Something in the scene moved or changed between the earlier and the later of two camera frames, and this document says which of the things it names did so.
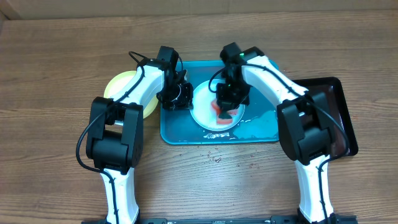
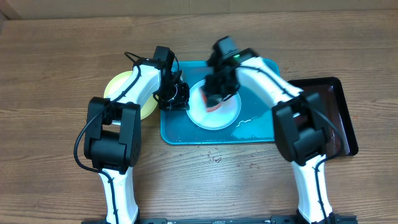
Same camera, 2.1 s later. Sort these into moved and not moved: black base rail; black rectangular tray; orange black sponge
Moved: orange black sponge
Not moved: black base rail; black rectangular tray
